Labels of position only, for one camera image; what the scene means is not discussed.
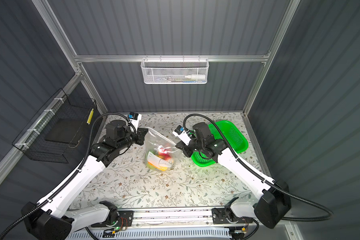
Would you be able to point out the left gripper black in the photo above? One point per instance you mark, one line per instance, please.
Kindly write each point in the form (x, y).
(139, 134)

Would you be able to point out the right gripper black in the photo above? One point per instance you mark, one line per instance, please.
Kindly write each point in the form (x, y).
(185, 148)

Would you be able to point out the red toy apple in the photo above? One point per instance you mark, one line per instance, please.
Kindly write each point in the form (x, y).
(164, 156)

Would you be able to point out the clear zip top bag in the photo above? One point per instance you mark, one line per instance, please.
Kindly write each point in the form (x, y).
(156, 142)

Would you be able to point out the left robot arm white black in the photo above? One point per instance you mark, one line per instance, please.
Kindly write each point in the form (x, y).
(51, 219)

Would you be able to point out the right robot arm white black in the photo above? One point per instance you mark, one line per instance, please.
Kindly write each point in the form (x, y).
(272, 204)

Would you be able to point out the green plastic basket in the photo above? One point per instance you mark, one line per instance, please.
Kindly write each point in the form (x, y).
(234, 137)

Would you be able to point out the black pad in basket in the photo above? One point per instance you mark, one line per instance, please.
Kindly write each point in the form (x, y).
(66, 131)

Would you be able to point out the white bottle in basket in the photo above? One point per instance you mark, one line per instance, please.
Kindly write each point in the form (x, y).
(197, 78)

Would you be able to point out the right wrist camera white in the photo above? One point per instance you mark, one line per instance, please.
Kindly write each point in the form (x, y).
(182, 134)

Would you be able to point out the black wire mesh basket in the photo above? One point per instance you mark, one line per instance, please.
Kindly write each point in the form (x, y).
(31, 140)

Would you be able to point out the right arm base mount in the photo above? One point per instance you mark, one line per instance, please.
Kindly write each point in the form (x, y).
(225, 216)

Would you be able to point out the white wire mesh basket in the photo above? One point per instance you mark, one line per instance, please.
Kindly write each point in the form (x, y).
(173, 72)

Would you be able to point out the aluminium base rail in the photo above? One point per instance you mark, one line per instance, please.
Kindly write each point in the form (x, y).
(183, 217)

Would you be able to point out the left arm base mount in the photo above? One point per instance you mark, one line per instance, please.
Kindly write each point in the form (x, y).
(116, 220)

